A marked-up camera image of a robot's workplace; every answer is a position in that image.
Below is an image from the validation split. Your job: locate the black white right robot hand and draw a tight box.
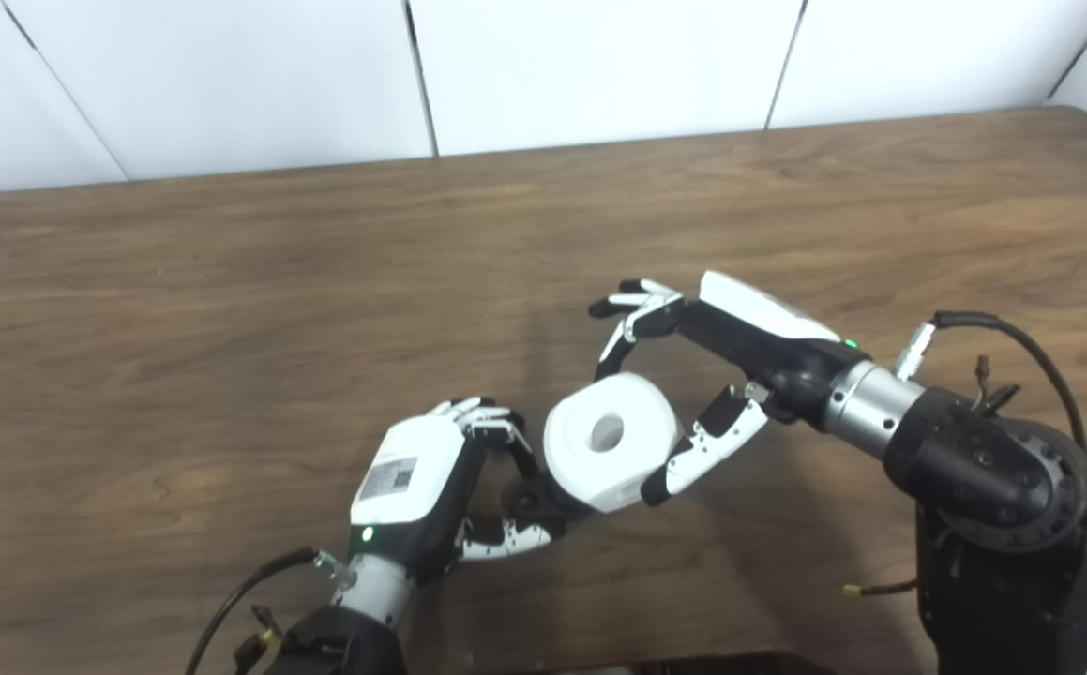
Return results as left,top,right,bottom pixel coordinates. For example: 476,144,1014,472
588,271,872,507

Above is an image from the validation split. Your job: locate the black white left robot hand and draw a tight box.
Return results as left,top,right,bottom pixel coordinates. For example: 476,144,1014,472
349,397,567,582

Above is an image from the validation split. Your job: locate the black plastic holder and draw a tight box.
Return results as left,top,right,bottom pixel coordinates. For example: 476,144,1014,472
506,473,591,526

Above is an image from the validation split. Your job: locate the round white plastic piece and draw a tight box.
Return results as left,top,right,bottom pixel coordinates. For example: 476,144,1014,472
543,372,681,514

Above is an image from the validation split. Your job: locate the black robot torso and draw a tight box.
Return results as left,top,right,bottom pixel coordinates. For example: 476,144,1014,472
506,652,844,675

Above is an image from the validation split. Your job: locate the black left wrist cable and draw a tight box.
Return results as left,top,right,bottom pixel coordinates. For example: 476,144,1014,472
185,547,356,675

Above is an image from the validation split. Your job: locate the short black wire loop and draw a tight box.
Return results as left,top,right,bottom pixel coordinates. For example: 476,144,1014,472
973,354,1022,413

